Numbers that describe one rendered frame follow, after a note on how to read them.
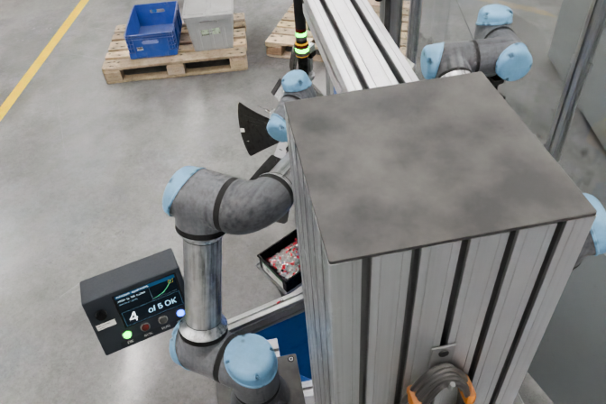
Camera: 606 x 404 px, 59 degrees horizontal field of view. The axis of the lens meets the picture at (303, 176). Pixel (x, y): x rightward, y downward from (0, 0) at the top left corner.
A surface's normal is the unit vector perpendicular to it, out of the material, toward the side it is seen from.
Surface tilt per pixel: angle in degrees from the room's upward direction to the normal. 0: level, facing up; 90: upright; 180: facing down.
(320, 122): 0
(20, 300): 0
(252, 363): 7
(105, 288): 15
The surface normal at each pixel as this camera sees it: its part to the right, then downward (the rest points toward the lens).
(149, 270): -0.17, -0.86
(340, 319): 0.18, 0.65
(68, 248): -0.06, -0.74
